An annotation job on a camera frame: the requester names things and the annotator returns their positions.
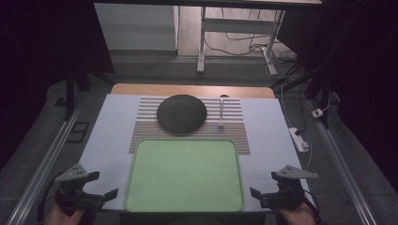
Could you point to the white power strip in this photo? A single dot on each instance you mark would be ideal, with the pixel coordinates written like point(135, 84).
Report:
point(298, 139)

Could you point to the black stand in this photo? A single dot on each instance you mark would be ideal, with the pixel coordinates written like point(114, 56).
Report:
point(70, 90)
point(322, 78)

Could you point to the white adapter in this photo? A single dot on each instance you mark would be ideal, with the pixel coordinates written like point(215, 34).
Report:
point(317, 113)

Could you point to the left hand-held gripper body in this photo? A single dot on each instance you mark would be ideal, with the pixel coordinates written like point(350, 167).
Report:
point(71, 193)

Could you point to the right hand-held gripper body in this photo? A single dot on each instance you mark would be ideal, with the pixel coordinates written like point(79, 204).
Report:
point(289, 195)

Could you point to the person's left hand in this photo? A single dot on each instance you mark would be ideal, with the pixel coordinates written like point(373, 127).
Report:
point(61, 217)

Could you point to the dark grey round plate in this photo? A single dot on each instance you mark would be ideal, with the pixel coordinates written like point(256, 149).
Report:
point(181, 114)

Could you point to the white cabinet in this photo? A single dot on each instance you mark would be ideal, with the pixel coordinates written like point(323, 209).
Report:
point(134, 26)

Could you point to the person's right hand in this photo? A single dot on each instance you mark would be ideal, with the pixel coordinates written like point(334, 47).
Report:
point(297, 217)

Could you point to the green tray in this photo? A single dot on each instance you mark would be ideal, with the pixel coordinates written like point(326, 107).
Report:
point(184, 175)

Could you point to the black floor plate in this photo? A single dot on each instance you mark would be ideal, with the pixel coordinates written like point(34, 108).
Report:
point(78, 132)

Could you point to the white desk frame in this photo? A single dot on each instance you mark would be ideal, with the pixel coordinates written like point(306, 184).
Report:
point(237, 25)

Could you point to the striped placemat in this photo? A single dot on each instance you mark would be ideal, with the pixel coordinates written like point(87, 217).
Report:
point(231, 136)

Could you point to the aluminium rail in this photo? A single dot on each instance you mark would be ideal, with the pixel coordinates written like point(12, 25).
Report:
point(43, 170)
point(344, 170)

